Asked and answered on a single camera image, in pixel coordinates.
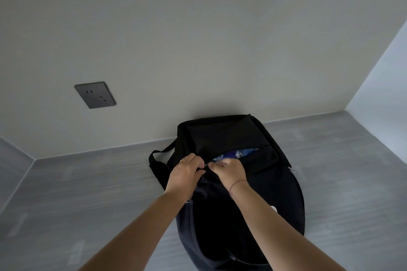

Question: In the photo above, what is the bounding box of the grey wall socket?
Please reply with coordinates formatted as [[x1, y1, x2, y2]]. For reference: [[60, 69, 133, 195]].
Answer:
[[74, 81, 117, 109]]

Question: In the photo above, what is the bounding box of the blue cartoon pencil tin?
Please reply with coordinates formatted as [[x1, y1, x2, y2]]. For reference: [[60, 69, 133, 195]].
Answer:
[[212, 148, 260, 162]]

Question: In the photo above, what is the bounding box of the person's right hand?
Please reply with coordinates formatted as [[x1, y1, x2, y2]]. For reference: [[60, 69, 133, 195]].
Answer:
[[208, 158, 250, 198]]

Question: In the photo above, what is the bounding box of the person's right forearm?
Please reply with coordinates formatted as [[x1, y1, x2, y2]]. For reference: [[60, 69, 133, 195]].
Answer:
[[229, 182, 347, 271]]

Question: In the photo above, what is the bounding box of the red string bracelet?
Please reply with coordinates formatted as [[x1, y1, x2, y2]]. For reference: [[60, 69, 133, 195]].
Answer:
[[229, 179, 250, 195]]

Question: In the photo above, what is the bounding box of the person's left hand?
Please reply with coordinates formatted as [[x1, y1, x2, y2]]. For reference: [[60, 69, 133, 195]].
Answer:
[[164, 153, 207, 201]]

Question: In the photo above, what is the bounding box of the black backpack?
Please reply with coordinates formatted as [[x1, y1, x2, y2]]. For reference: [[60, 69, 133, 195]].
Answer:
[[148, 114, 306, 271]]

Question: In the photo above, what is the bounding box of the person's left forearm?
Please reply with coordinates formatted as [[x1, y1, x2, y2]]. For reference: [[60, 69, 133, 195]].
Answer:
[[78, 190, 193, 271]]

